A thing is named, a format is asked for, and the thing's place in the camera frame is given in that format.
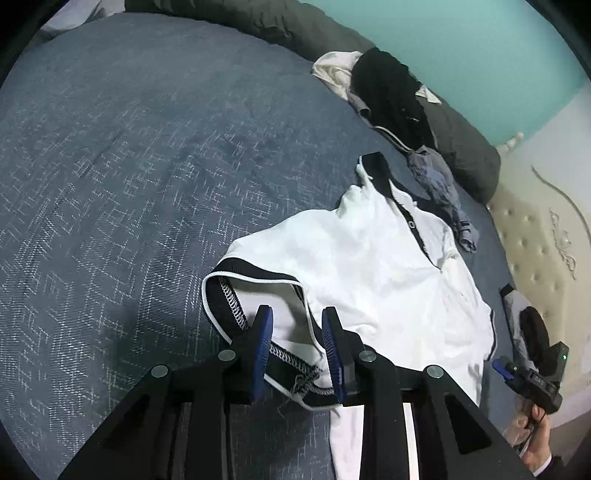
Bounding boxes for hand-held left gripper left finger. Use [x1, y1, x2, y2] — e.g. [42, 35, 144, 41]
[58, 305, 274, 480]

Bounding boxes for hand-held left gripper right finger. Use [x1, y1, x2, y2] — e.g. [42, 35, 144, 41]
[322, 306, 534, 480]

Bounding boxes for white polo shirt black trim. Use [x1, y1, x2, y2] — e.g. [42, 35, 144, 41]
[202, 152, 497, 480]

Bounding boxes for person's right forearm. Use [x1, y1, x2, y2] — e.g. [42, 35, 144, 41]
[531, 455, 568, 480]

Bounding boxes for folded grey and black clothes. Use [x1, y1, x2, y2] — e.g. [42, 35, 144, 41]
[499, 284, 552, 370]

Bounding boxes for person's right hand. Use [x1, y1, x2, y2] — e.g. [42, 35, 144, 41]
[503, 401, 552, 474]

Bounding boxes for cream tufted headboard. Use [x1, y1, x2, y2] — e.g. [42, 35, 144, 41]
[487, 99, 591, 430]

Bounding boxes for blue plaid shorts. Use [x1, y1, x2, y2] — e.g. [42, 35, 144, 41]
[418, 164, 481, 254]

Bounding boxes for grey knit garment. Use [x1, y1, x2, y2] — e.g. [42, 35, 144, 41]
[406, 147, 458, 204]

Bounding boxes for dark grey duvet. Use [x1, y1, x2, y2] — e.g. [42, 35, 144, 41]
[124, 0, 502, 204]

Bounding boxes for blue heathered bed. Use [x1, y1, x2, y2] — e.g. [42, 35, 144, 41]
[0, 11, 522, 480]

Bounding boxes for light grey shirt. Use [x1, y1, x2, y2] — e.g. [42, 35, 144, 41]
[347, 90, 372, 121]

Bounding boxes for black jacket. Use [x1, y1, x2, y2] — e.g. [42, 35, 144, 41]
[352, 46, 439, 153]

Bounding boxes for cream shirt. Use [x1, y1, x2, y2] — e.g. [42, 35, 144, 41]
[311, 50, 441, 104]

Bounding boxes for light grey sheet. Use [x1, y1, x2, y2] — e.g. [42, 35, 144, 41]
[39, 0, 127, 38]

